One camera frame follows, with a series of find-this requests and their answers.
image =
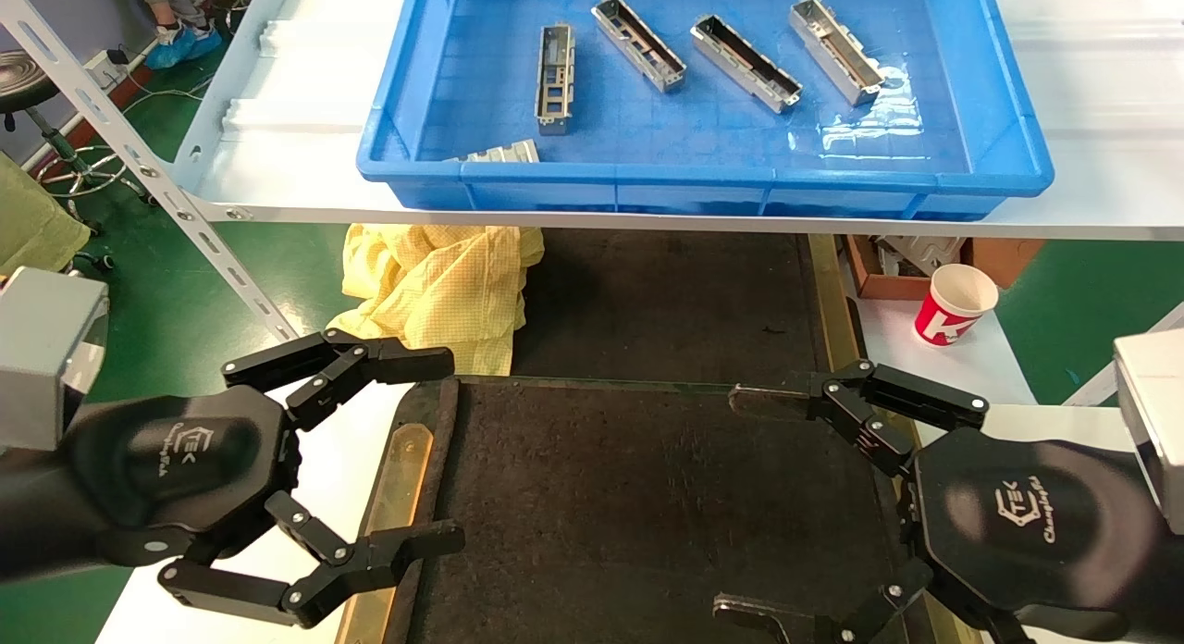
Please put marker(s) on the grey metal housing part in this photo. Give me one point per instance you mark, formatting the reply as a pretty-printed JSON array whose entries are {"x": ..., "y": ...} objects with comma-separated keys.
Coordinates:
[
  {"x": 504, "y": 152},
  {"x": 638, "y": 44},
  {"x": 835, "y": 52},
  {"x": 745, "y": 63},
  {"x": 555, "y": 80}
]

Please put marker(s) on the blue shoe cover foot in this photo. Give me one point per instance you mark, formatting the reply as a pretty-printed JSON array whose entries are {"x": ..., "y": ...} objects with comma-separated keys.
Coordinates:
[{"x": 180, "y": 44}]

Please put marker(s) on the red white paper cup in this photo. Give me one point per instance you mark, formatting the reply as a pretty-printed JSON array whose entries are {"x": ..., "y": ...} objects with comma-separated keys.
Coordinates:
[{"x": 953, "y": 306}]

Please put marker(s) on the white metal shelf board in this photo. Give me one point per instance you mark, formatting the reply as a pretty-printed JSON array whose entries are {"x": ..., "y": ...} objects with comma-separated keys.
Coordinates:
[{"x": 277, "y": 163}]

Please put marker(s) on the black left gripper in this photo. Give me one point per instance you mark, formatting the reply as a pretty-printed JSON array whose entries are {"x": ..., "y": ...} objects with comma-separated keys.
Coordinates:
[{"x": 176, "y": 459}]

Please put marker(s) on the green cloth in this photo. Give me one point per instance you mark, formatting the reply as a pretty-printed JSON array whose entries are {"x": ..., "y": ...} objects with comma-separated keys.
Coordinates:
[{"x": 28, "y": 228}]

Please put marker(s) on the white slanted frame bar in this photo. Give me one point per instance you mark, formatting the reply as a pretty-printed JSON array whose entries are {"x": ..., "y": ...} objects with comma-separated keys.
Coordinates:
[{"x": 1101, "y": 380}]

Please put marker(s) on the grey metal parts pile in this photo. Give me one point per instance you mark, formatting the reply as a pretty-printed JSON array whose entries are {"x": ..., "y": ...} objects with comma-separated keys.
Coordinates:
[{"x": 916, "y": 251}]

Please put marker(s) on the black stool chrome base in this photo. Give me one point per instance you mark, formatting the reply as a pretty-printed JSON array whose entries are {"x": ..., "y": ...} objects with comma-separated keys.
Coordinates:
[{"x": 23, "y": 80}]

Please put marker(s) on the black felt container brass strips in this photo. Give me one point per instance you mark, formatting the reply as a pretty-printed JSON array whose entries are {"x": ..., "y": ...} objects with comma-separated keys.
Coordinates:
[
  {"x": 666, "y": 302},
  {"x": 647, "y": 514}
]

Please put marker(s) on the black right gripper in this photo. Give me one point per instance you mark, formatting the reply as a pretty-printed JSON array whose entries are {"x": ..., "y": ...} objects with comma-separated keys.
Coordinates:
[{"x": 1027, "y": 524}]

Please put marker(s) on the white power strip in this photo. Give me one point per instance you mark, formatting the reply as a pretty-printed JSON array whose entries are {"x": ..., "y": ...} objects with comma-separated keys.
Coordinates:
[{"x": 111, "y": 61}]

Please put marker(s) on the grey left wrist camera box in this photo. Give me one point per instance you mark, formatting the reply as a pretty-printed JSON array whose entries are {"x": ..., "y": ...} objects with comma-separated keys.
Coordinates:
[{"x": 42, "y": 348}]

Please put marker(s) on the brown cardboard box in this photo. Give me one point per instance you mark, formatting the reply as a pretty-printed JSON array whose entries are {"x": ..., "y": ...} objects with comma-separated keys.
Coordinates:
[{"x": 1004, "y": 255}]

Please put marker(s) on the yellow crumpled cloth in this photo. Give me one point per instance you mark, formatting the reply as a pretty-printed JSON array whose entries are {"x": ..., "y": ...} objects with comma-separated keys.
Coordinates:
[{"x": 435, "y": 292}]

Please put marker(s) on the blue plastic tray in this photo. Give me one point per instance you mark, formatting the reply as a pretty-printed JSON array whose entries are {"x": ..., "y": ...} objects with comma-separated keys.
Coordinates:
[{"x": 647, "y": 186}]

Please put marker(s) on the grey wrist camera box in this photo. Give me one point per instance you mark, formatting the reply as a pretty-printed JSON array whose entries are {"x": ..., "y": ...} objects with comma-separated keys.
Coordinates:
[
  {"x": 1156, "y": 413},
  {"x": 42, "y": 348}
]

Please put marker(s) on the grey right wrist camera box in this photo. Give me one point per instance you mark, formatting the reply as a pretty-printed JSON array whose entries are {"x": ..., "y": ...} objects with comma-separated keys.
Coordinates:
[{"x": 1156, "y": 413}]

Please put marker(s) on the white perforated shelf post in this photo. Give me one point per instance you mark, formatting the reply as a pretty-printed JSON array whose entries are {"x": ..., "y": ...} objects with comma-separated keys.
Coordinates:
[{"x": 120, "y": 135}]

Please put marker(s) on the clear plastic film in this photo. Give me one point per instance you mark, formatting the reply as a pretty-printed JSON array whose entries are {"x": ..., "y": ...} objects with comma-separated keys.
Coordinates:
[{"x": 874, "y": 117}]

